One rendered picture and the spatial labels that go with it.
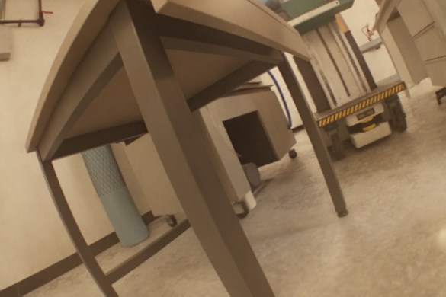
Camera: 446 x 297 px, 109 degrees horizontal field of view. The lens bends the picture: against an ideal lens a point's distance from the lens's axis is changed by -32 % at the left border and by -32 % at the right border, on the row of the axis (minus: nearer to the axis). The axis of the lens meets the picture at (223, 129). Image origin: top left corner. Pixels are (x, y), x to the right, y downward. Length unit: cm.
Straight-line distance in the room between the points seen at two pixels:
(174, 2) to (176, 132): 13
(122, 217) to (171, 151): 150
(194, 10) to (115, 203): 158
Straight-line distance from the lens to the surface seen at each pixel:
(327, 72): 187
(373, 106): 156
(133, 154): 169
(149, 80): 27
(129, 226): 175
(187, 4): 24
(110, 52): 35
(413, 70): 244
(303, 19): 170
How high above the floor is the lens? 46
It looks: 2 degrees up
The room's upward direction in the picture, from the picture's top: 24 degrees counter-clockwise
